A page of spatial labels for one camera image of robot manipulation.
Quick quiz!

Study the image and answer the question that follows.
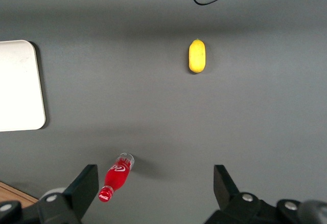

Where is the yellow lemon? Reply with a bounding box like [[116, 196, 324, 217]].
[[188, 38, 206, 74]]

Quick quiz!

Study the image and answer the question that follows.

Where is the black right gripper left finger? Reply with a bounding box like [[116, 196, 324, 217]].
[[37, 164, 99, 224]]

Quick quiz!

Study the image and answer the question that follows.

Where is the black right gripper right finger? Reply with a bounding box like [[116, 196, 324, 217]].
[[204, 164, 261, 224]]

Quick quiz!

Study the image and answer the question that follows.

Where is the white rectangular tray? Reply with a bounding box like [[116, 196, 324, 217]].
[[0, 39, 46, 132]]

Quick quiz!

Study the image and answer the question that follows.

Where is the red cola bottle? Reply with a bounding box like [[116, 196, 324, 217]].
[[98, 152, 135, 203]]

